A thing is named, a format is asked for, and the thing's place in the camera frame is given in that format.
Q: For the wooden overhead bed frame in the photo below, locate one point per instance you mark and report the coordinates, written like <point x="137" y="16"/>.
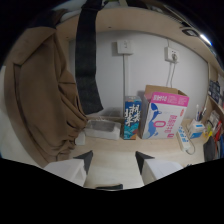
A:
<point x="140" y="23"/>

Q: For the white wall switch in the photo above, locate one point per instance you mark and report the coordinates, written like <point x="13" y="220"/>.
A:
<point x="124" y="46"/>

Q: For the wooden side shelf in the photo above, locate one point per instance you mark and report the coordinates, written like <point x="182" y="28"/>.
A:
<point x="216" y="100"/>

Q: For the white power strip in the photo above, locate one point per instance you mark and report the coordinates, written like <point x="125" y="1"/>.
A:
<point x="183" y="138"/>

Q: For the clear plastic storage box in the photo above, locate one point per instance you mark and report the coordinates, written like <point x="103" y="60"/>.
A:
<point x="102" y="128"/>

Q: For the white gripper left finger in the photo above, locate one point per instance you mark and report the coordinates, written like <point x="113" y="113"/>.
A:
<point x="68" y="168"/>

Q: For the pink and white milk carton box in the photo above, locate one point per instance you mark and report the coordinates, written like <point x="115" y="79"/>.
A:
<point x="164" y="115"/>

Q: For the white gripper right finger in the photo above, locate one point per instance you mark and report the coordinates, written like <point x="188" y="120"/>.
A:
<point x="156" y="167"/>

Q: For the brown hanging jacket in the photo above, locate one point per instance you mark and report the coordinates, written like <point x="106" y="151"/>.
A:
<point x="46" y="96"/>

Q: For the black bag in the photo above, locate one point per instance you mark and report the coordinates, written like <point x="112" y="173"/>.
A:
<point x="209" y="148"/>

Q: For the toothbrush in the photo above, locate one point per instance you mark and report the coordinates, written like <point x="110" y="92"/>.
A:
<point x="197" y="112"/>

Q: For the white toothbrush holder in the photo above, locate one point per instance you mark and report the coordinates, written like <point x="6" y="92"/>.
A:
<point x="195" y="128"/>

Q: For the blue printed drink carton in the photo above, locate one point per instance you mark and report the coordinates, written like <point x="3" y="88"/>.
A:
<point x="132" y="117"/>

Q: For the dark grey hanging cloth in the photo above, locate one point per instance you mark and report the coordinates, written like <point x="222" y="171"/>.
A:
<point x="87" y="63"/>

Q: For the white wall socket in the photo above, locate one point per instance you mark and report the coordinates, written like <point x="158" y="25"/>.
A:
<point x="171" y="54"/>

